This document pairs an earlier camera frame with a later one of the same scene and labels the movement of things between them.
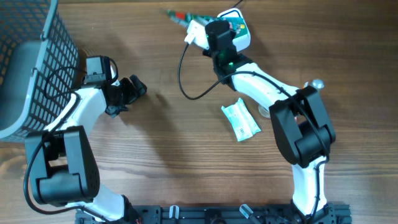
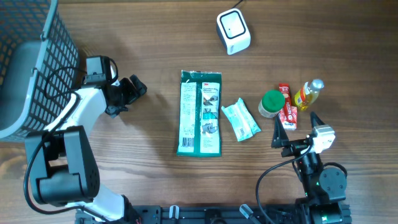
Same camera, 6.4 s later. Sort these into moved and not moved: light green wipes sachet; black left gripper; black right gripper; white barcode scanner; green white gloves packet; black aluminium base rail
Moved: black right gripper; green white gloves packet
Not moved: light green wipes sachet; white barcode scanner; black aluminium base rail; black left gripper
